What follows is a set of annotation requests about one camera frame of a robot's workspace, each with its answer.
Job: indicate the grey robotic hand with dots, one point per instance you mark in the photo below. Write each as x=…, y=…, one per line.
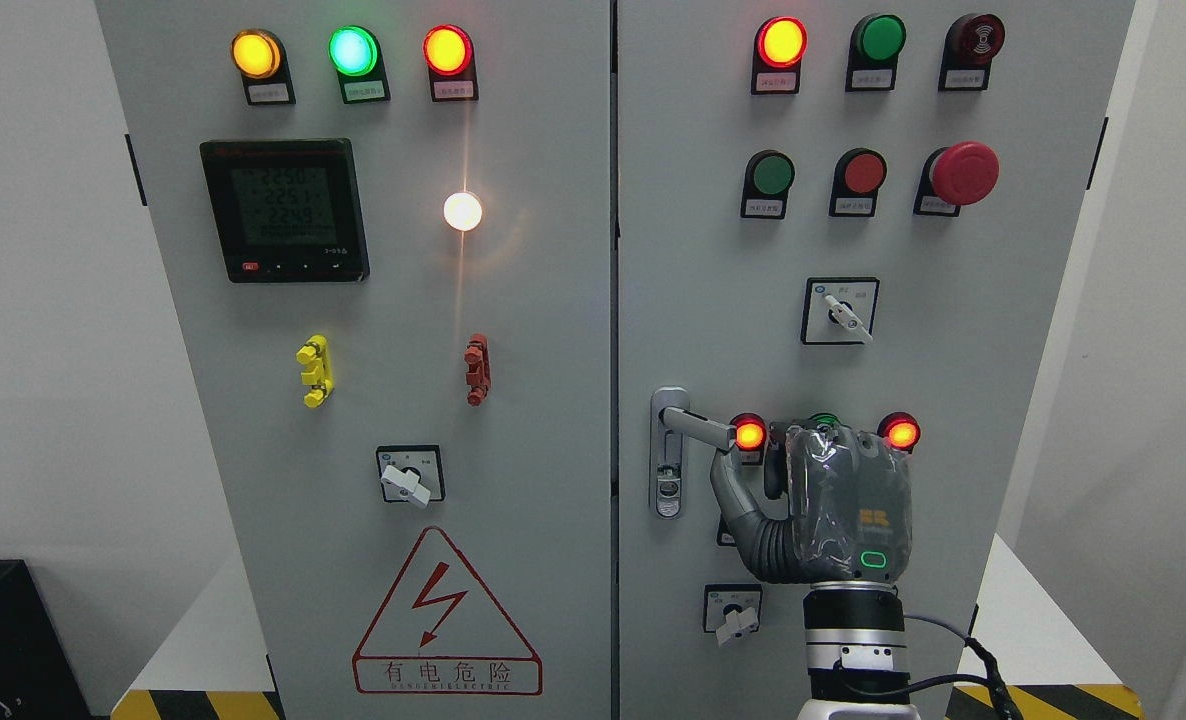
x=849, y=509

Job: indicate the silver door lock handle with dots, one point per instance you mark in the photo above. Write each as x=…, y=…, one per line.
x=672, y=422

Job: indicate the grey right cabinet door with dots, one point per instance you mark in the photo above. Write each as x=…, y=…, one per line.
x=714, y=303

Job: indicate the grey cabinet door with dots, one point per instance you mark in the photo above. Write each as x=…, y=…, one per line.
x=527, y=473
x=714, y=303

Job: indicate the grey left cabinet door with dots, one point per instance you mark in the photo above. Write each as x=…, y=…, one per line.
x=527, y=473

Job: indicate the lit red indicator lower right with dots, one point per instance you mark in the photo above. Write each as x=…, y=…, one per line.
x=900, y=430

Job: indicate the lit red indicator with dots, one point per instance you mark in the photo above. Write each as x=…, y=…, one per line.
x=900, y=430
x=751, y=437

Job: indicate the lit red indicator lower left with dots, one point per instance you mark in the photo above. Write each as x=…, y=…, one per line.
x=751, y=437

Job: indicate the white platform with hazard stripes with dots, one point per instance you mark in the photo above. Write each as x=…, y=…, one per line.
x=214, y=663

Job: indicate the red push button upper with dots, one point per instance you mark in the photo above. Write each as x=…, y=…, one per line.
x=859, y=174

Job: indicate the green push button upper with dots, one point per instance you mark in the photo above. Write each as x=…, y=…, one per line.
x=767, y=181

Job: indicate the red emergency stop mushroom button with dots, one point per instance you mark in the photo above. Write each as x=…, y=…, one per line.
x=956, y=176

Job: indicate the red terminal clip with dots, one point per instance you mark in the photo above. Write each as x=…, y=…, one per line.
x=478, y=369

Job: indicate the red electric danger warning sign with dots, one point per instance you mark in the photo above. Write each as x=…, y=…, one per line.
x=440, y=630

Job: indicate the green indicator light top right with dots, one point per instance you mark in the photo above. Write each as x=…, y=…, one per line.
x=874, y=48

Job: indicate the orange red indicator light right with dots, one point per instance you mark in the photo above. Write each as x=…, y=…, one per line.
x=777, y=56

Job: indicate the orange red indicator light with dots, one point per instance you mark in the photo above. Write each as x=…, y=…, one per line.
x=452, y=64
x=777, y=56

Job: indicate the dark red buzzer alarm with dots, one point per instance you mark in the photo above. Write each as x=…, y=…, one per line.
x=970, y=45

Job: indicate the white lit indicator lamp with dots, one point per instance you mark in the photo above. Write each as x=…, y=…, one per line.
x=463, y=211

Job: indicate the yellow terminal clip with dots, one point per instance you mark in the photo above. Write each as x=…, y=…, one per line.
x=316, y=373

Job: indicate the orange red indicator light left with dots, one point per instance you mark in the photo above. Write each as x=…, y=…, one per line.
x=452, y=64

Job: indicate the black digital power meter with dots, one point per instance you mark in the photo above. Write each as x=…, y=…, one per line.
x=287, y=211

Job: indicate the green lit indicator light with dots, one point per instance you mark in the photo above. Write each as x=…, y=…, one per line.
x=358, y=62

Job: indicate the yellow indicator light top left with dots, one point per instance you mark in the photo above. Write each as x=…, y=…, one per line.
x=261, y=60

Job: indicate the black box bottom left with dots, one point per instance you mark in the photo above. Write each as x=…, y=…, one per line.
x=36, y=681

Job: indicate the bottom left white rotary switch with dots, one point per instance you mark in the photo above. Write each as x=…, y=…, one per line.
x=731, y=611

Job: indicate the upper right rotary switch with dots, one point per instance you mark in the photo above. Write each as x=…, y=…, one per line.
x=839, y=310

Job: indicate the left door rotary switch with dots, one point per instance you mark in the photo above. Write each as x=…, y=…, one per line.
x=411, y=474

